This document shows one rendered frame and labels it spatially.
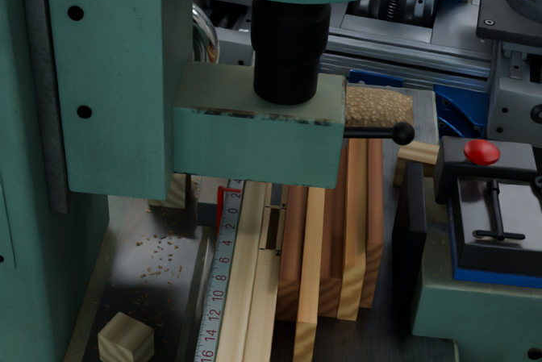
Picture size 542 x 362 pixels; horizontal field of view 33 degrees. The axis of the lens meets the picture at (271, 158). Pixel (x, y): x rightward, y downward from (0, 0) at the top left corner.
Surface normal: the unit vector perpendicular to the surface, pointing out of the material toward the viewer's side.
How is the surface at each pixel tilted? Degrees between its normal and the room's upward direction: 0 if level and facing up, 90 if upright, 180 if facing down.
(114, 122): 90
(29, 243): 90
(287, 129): 90
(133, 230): 0
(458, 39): 0
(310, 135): 90
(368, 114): 30
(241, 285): 0
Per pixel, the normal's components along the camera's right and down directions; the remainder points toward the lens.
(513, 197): 0.06, -0.77
